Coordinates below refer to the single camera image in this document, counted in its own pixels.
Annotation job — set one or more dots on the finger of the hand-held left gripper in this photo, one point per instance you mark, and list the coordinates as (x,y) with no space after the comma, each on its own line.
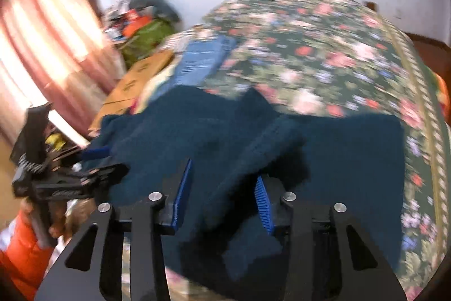
(102,174)
(94,153)

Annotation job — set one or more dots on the orange flat box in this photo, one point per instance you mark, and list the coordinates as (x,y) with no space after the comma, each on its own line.
(134,26)

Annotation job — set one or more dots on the orange cloth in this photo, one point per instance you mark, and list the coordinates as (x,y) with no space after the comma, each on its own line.
(442,96)

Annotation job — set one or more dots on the person's left hand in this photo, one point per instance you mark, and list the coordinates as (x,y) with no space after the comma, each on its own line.
(58,220)

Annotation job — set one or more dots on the tan board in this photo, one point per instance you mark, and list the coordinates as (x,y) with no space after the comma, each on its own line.
(112,107)

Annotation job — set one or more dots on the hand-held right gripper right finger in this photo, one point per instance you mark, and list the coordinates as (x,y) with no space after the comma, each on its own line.
(264,205)

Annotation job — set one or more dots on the blue denim shorts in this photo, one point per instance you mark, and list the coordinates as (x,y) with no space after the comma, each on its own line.
(201,57)

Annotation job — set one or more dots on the orange pink curtain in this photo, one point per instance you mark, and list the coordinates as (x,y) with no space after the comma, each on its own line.
(56,50)

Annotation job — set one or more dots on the wooden bedpost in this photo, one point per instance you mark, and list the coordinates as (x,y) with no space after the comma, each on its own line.
(370,5)

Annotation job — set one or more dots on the green floral blanket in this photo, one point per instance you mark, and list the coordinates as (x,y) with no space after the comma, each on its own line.
(334,68)

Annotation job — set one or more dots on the pile of clothes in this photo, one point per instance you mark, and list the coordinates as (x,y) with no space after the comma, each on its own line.
(121,6)

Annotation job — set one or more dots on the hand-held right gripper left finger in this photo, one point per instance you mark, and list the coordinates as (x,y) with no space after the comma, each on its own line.
(181,195)

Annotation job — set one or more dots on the dark navy pants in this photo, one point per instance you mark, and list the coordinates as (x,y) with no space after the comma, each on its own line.
(211,131)

